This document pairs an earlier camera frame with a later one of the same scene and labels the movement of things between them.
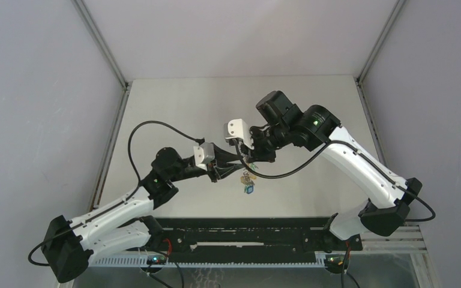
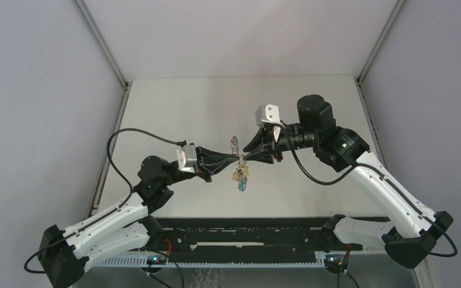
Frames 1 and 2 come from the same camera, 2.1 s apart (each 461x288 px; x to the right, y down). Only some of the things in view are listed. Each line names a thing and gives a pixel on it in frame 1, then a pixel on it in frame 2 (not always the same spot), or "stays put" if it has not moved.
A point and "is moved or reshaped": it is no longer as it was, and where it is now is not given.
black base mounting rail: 286,235 stays put
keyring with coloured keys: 246,179 is moved or reshaped
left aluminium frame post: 120,111 stays put
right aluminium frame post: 367,65 stays put
